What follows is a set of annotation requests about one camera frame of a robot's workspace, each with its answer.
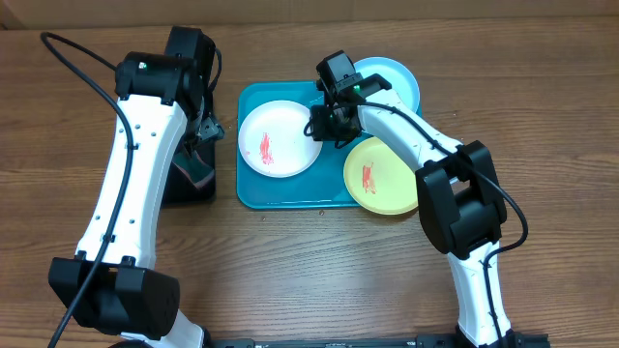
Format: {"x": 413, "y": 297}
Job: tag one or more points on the teal plastic tray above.
{"x": 320, "y": 186}

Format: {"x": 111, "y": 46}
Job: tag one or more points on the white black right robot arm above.
{"x": 461, "y": 205}

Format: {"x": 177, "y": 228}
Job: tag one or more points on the white plate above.
{"x": 272, "y": 142}

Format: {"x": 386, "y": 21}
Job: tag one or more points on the green pink sponge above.
{"x": 198, "y": 172}

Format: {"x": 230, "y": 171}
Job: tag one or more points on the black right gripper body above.
{"x": 332, "y": 128}

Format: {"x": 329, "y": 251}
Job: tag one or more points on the black plastic tray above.
{"x": 178, "y": 190}

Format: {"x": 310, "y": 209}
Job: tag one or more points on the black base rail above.
{"x": 452, "y": 340}

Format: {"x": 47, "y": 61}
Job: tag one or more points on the yellow plate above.
{"x": 378, "y": 180}

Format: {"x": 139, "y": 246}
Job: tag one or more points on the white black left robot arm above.
{"x": 163, "y": 152}

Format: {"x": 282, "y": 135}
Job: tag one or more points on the light blue plate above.
{"x": 402, "y": 80}

